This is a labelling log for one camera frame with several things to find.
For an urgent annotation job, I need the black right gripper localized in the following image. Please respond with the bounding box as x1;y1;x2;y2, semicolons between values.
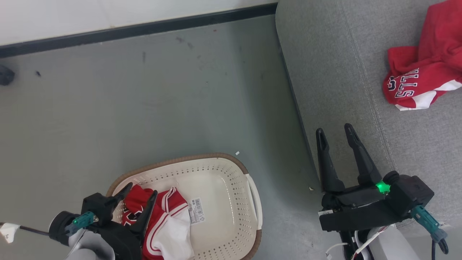
316;123;401;231

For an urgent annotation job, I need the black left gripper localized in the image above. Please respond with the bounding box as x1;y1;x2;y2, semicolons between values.
101;182;158;260

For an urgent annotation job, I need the red white jersey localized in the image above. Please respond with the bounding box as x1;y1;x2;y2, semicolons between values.
121;184;195;260

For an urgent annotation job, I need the red jersey with black lettering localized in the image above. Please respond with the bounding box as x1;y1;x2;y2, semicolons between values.
383;0;462;111

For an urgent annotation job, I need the grey fabric sofa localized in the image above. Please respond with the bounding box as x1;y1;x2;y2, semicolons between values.
275;0;462;260

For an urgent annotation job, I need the white barcode label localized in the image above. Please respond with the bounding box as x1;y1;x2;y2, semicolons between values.
188;197;205;225

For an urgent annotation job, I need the beige perforated laundry basket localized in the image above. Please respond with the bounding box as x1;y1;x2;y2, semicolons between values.
106;153;263;260

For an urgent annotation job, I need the black baseboard strip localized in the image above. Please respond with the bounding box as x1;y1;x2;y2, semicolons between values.
0;3;278;58

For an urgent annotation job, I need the teal left cable connector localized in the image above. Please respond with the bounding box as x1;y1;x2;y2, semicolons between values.
65;212;99;236

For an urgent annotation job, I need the teal cable connector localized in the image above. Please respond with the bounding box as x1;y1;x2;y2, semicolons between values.
65;212;99;236
411;205;448;243

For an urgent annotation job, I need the thin white wire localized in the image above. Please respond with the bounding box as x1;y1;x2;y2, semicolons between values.
326;227;388;260

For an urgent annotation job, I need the teal right cable connector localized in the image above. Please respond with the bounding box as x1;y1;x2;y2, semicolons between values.
411;205;448;243

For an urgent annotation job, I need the black cable with white tag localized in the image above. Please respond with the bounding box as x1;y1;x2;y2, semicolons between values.
0;222;51;243

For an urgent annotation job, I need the black right camera cable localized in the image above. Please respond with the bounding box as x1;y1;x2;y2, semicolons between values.
431;238;449;260

